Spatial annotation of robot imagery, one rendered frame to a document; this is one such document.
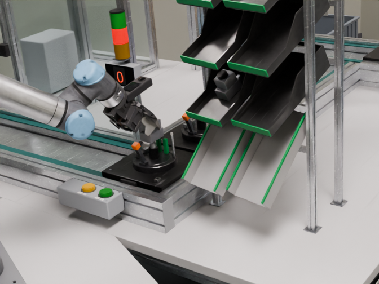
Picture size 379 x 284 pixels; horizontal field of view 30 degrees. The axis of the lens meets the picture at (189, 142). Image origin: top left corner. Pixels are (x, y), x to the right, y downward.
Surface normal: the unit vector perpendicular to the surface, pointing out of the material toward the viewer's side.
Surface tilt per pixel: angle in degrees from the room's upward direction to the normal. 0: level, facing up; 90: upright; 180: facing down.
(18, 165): 90
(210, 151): 45
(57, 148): 0
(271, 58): 25
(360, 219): 0
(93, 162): 0
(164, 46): 90
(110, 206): 90
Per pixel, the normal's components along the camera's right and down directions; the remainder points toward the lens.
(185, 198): 0.80, 0.18
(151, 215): -0.59, 0.37
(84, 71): -0.45, -0.45
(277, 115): -0.38, -0.68
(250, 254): -0.08, -0.91
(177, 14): 0.48, 0.32
